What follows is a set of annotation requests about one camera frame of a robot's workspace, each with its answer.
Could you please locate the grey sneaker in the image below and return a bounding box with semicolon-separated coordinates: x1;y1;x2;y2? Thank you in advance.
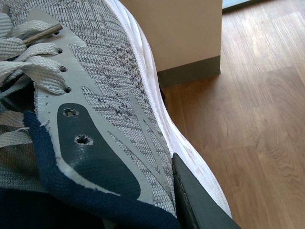
0;0;232;229

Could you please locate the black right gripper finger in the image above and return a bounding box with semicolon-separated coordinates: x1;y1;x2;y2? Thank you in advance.
172;153;240;229

